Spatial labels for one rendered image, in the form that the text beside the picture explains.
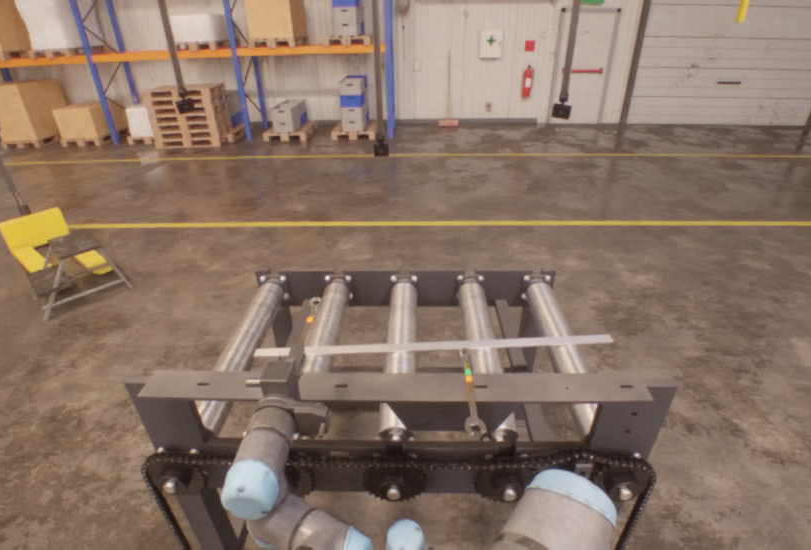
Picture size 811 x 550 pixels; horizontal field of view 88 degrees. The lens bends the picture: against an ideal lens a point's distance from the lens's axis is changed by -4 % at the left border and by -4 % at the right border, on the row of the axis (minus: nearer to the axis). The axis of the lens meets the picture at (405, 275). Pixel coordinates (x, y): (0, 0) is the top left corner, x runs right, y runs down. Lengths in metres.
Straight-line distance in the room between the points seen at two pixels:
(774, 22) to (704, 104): 1.82
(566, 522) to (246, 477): 0.42
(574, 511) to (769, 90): 11.84
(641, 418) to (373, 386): 0.67
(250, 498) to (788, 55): 12.15
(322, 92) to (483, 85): 3.37
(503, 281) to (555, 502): 1.47
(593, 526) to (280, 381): 0.50
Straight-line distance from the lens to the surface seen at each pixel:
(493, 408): 1.14
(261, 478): 0.70
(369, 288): 2.01
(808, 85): 12.74
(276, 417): 0.76
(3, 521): 2.87
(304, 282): 2.04
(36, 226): 5.66
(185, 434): 1.34
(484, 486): 1.27
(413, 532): 1.00
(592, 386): 1.12
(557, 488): 0.65
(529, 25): 10.02
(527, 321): 2.13
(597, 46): 10.36
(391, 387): 1.04
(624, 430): 1.28
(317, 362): 1.52
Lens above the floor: 1.90
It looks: 30 degrees down
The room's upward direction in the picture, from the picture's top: 1 degrees counter-clockwise
